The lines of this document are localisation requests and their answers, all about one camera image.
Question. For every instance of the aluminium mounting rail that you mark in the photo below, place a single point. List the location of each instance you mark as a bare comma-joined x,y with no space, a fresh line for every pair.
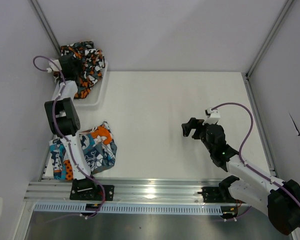
127,191

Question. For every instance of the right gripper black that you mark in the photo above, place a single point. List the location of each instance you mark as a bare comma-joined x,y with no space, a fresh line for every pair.
193,123

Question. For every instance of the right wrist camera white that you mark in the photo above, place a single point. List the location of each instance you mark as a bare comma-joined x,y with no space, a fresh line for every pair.
212,116

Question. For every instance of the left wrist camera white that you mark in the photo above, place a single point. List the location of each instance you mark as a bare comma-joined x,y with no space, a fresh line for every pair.
54,66

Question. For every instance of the white plastic basket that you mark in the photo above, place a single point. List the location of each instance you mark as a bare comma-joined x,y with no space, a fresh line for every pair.
86,93

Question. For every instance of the black orange camouflage shorts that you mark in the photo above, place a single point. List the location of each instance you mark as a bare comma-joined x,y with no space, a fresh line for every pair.
87,53

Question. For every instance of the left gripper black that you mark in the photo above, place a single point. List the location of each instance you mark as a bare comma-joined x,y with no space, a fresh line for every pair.
79,63

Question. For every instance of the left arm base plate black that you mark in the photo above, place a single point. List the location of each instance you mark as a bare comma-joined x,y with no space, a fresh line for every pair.
87,190

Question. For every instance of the aluminium frame post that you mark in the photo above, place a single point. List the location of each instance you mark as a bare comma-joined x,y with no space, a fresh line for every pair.
45,24
270,37

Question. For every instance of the right side aluminium rail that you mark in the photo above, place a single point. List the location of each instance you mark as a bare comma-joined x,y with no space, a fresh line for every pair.
260,127

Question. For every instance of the white slotted cable duct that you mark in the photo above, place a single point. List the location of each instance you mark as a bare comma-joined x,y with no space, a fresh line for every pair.
125,208

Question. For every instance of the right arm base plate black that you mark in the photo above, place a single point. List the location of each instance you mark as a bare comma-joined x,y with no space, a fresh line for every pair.
216,194

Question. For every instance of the right aluminium frame post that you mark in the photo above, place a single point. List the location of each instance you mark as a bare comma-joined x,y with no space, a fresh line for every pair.
270,37

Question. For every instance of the blue orange patterned shorts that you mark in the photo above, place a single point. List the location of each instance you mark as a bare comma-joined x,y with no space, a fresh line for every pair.
99,149

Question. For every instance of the left aluminium frame post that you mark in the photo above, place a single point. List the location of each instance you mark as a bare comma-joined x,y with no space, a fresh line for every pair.
45,24

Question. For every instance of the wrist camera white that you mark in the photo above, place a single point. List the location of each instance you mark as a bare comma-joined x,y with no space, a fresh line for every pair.
212,116
54,66

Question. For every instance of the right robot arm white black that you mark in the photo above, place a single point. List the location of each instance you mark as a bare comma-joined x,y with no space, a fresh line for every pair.
279,200

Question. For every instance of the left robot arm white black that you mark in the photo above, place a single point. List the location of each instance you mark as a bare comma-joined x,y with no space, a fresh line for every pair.
64,121

